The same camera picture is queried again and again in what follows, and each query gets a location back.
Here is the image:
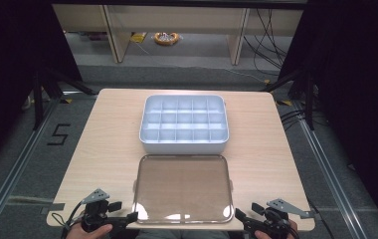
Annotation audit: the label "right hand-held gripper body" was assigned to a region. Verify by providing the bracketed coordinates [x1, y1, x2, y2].
[248, 197, 312, 239]

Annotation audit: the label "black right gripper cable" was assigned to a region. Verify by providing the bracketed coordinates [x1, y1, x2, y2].
[281, 217, 301, 239]

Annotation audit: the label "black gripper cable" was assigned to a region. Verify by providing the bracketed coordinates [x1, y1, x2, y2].
[51, 201, 86, 239]
[281, 217, 301, 239]

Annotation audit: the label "black hanging cables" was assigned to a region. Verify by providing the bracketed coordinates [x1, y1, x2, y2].
[242, 8, 294, 78]

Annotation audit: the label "clear plastic box lid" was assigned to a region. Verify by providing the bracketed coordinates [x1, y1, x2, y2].
[132, 153, 235, 225]

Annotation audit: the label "black metal stand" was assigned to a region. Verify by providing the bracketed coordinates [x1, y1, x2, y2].
[261, 67, 318, 131]
[32, 67, 97, 131]

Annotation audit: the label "white compartment storage box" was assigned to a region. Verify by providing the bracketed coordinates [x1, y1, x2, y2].
[138, 94, 230, 155]

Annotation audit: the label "aluminium floor rail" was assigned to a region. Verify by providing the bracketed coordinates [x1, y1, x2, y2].
[290, 99, 378, 239]
[0, 96, 63, 239]

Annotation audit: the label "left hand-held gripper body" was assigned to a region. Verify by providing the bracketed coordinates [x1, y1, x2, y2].
[80, 187, 127, 234]

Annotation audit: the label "person's left hand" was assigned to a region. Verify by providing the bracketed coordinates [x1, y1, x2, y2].
[65, 222, 113, 239]

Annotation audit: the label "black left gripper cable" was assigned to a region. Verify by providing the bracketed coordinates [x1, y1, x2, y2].
[51, 201, 86, 239]

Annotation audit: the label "black floor cables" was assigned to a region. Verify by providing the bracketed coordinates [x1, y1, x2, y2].
[279, 109, 327, 132]

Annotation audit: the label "orange coiled cable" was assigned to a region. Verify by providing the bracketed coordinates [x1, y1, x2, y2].
[153, 31, 181, 47]

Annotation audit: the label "yellow flat packet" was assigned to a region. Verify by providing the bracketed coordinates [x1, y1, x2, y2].
[129, 32, 148, 45]

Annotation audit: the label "black curtain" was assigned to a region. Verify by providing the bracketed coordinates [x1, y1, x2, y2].
[0, 0, 83, 173]
[278, 0, 378, 239]

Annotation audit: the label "person's right hand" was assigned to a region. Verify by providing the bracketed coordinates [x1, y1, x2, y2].
[254, 219, 299, 239]

